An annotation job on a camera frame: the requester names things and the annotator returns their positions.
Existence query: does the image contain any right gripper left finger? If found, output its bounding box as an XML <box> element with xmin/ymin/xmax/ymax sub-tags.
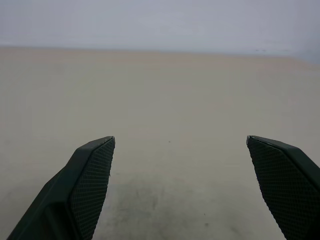
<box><xmin>6</xmin><ymin>135</ymin><xmax>116</xmax><ymax>240</ymax></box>

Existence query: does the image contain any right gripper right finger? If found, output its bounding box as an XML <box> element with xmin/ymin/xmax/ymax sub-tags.
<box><xmin>246</xmin><ymin>135</ymin><xmax>320</xmax><ymax>240</ymax></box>

